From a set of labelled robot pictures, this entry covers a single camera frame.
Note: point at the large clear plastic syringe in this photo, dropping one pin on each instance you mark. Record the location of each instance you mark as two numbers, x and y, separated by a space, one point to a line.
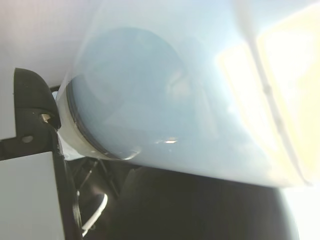
150 100

